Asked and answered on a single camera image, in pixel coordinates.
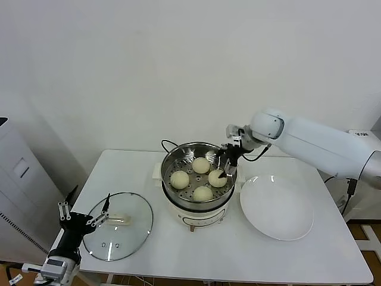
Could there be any cream electric cooker base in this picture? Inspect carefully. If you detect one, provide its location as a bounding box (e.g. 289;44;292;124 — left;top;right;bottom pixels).
152;163;246;234

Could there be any white side desk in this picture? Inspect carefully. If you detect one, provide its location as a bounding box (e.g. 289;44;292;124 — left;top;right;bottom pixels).
320;129;381;223

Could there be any steel steamer basket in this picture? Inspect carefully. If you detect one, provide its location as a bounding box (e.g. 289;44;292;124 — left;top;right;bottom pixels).
161;142;239;204

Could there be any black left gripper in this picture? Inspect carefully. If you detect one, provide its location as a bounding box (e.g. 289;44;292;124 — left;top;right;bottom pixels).
49;184;111;259

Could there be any black cooker power cable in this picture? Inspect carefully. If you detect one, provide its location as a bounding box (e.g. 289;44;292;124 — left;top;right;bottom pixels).
161;139;179;154

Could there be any white steamed baozi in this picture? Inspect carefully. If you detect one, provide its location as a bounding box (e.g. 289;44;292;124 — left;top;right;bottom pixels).
207;169;229;188
192;185;214;203
192;157;211;174
170;170;191;191

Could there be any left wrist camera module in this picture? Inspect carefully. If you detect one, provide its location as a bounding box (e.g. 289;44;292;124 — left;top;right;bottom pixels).
40;258;68;278

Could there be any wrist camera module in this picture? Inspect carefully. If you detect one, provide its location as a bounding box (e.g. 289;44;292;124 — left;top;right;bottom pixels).
225;124;246;142
40;258;68;278

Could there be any black cable with adapter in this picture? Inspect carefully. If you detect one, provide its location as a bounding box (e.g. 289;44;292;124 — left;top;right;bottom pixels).
323;175;358;217

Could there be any grey metal cabinet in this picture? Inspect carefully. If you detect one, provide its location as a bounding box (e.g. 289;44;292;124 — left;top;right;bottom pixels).
0;117;74;265

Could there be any white round plate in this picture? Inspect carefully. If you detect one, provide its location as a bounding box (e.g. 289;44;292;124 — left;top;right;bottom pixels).
239;175;314;241

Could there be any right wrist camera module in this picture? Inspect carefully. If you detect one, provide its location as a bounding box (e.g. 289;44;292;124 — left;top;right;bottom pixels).
225;124;246;142

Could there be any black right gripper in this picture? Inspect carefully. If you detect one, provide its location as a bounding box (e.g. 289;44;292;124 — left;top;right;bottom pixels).
216;142;248;179

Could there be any glass pot lid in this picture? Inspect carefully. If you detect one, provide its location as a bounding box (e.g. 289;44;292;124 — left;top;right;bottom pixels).
82;192;154;262

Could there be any white furniture leg frame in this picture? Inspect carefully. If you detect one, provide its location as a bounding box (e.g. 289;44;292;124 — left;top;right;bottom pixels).
358;223;381;254

